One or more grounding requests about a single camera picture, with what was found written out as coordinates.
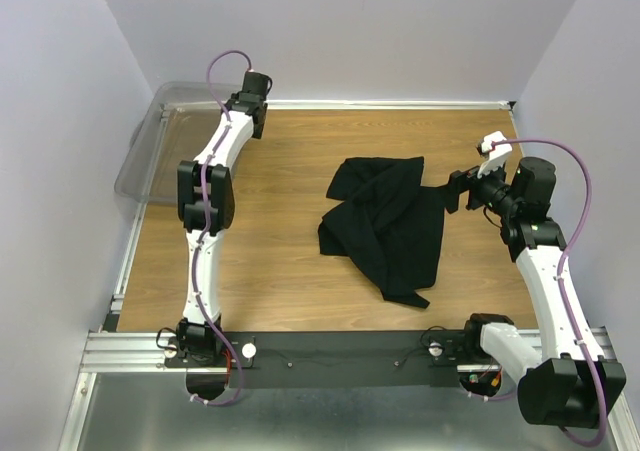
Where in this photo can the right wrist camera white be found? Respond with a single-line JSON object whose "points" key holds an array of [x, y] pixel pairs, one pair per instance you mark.
{"points": [[495, 150]]}

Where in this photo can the clear plastic bin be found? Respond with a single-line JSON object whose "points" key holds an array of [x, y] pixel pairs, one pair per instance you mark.
{"points": [[181, 124]]}

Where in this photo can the black t shirt blue logo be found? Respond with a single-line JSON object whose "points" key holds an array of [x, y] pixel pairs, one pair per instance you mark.
{"points": [[388, 224]]}

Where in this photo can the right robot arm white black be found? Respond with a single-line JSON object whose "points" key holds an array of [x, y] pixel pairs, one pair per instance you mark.
{"points": [[567, 382]]}

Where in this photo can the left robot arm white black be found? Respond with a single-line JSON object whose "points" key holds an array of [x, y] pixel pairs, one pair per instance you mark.
{"points": [[206, 208]]}

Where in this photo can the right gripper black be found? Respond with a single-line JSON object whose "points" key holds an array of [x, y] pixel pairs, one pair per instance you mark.
{"points": [[460, 181]]}

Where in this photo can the aluminium frame rail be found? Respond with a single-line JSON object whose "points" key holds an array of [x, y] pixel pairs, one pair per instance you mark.
{"points": [[106, 350]]}

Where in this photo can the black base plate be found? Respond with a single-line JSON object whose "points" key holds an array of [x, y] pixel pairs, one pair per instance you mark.
{"points": [[435, 357]]}

